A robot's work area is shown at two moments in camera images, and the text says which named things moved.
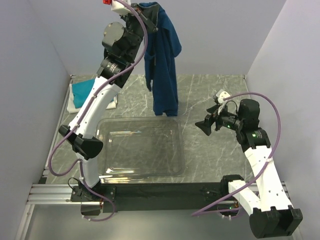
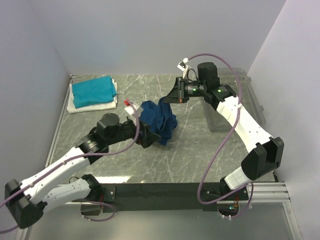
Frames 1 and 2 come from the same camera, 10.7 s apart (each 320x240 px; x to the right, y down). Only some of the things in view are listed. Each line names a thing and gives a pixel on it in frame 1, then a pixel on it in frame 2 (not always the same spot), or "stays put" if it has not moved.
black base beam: [120, 197] stays put
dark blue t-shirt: [162, 47] -> [159, 118]
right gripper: [206, 125] -> [177, 95]
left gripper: [147, 21] -> [148, 137]
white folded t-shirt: [71, 108] stays put
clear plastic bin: [140, 149] -> [238, 81]
